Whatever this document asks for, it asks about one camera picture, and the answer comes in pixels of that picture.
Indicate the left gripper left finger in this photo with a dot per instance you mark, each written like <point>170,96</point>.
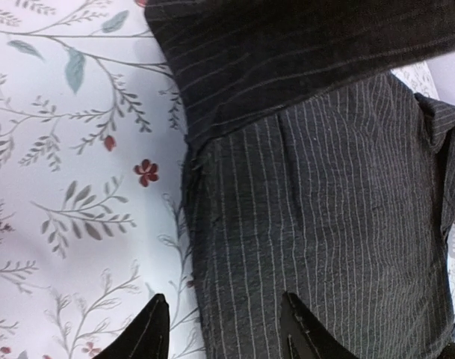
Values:
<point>146,337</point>

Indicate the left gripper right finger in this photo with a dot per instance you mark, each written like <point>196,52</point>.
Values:
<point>303,335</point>

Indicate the black pinstriped long sleeve shirt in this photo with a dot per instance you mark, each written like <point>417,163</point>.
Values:
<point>312,169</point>

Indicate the floral patterned tablecloth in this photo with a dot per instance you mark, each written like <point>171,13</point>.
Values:
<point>92,149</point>

